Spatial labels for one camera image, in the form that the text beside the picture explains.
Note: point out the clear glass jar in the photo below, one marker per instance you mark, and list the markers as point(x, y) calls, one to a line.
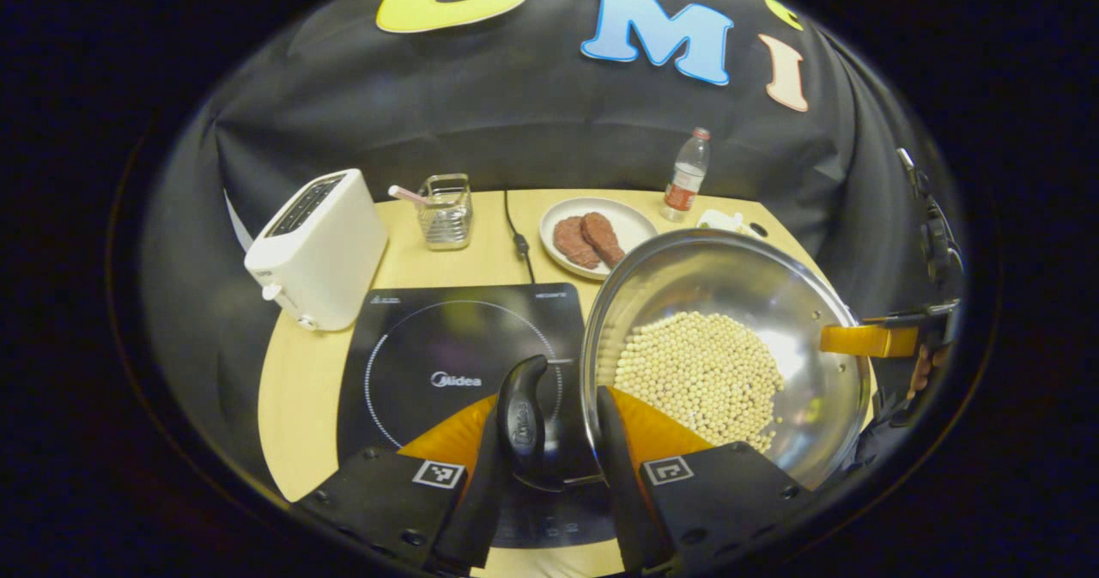
point(446, 213)

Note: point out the white round plate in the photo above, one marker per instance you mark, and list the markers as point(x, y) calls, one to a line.
point(635, 226)

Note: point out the black equipment stand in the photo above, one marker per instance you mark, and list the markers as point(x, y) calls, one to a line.
point(936, 234)

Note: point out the black table grommet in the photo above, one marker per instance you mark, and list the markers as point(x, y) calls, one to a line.
point(758, 230)

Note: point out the white toaster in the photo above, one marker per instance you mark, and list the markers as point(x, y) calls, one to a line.
point(326, 252)

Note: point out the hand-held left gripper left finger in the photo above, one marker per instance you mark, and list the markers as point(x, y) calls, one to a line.
point(476, 509)

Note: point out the clear plastic water bottle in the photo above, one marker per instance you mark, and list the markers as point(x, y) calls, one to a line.
point(685, 179)

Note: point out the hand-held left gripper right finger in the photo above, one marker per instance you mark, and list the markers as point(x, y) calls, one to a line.
point(627, 509)

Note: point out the black backdrop cloth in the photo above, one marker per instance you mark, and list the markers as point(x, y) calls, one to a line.
point(515, 114)

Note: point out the black induction cooktop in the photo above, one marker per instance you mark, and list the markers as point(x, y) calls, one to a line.
point(429, 337)

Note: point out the pink stick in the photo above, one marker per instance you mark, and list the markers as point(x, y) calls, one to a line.
point(405, 193)

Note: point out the pile of soybeans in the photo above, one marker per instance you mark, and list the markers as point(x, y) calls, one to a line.
point(695, 372)

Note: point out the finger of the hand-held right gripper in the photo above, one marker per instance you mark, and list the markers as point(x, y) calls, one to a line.
point(867, 340)

